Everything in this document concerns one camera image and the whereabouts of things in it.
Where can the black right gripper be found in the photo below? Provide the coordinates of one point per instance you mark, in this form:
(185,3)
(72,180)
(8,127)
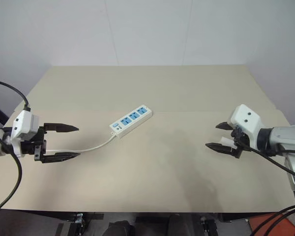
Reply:
(241,141)

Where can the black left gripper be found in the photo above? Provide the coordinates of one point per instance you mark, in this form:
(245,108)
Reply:
(38,145)

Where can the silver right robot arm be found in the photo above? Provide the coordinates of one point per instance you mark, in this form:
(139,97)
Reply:
(285,137)

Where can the white blue power strip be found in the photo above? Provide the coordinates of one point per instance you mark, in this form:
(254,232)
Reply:
(127,123)

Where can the white tape on right gripper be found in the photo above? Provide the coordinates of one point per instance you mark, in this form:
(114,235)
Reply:
(226,141)

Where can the orange floor object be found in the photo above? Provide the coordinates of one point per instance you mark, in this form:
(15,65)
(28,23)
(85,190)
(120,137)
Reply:
(260,227)

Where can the dark rounded shape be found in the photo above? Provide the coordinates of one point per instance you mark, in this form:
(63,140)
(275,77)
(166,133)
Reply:
(120,228)

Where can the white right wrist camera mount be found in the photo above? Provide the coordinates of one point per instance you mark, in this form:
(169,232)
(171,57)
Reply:
(245,118)

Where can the metal table clamp bracket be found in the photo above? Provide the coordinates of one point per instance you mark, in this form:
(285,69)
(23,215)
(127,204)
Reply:
(78,218)

